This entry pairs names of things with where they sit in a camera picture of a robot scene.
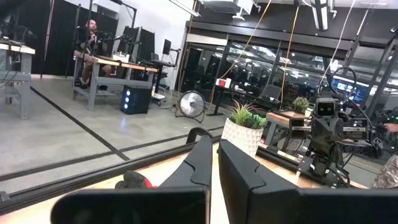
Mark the white patterned plant pot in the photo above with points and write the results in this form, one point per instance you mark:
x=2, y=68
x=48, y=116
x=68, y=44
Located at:
x=242, y=137

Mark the green artificial plant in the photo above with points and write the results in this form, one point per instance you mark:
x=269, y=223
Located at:
x=245, y=118

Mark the black computer tower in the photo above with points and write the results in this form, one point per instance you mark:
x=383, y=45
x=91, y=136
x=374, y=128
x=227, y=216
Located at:
x=136, y=99

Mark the round floor fan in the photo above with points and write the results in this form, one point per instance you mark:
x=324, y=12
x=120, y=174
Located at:
x=191, y=104

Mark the black monitor on workbench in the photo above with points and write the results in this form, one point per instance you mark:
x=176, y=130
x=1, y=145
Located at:
x=167, y=46

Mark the grey workbench with wooden top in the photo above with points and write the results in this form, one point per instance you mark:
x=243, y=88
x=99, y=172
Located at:
x=25, y=81
x=124, y=64

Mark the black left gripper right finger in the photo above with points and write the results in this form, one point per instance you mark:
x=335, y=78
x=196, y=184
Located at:
x=248, y=186

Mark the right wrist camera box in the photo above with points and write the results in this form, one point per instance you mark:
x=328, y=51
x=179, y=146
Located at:
x=327, y=108

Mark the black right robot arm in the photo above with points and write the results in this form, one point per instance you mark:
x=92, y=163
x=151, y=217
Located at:
x=323, y=158

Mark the small wooden side table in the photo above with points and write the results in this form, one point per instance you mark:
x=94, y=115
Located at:
x=280, y=117

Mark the seated person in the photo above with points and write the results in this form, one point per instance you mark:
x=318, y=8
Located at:
x=93, y=34

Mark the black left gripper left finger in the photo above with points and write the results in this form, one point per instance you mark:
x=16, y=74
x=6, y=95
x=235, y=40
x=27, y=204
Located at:
x=186, y=177

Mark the grey office chair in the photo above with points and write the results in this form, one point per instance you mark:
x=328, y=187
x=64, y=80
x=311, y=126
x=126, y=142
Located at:
x=271, y=91

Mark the black office desk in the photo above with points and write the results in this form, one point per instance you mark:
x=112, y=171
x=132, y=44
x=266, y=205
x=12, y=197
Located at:
x=236, y=92

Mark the small potted green plant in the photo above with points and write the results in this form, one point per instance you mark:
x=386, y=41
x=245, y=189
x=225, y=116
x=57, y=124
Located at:
x=300, y=104

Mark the lit blue computer monitor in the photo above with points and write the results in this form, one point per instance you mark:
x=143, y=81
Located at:
x=348, y=88

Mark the red and black garden glove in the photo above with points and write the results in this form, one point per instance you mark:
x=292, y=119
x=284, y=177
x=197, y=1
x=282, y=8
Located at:
x=133, y=180

